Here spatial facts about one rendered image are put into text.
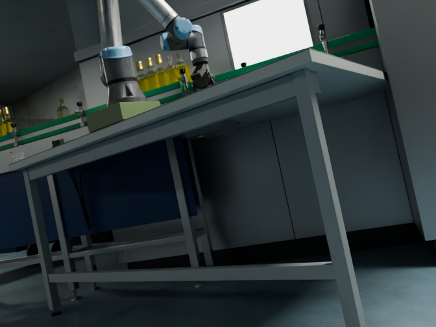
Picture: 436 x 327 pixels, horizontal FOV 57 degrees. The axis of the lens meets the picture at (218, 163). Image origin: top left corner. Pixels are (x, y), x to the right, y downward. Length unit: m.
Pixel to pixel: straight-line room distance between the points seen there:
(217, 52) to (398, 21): 0.91
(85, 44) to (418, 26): 1.80
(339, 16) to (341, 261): 1.32
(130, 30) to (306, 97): 1.57
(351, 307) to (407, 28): 1.03
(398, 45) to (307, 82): 0.66
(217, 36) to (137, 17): 0.52
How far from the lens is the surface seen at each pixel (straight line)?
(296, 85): 1.10
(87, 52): 2.59
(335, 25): 2.11
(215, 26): 2.22
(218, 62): 2.17
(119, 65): 1.58
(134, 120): 1.43
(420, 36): 1.70
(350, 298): 1.14
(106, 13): 1.80
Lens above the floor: 0.48
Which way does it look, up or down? 2 degrees up
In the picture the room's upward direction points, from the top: 12 degrees counter-clockwise
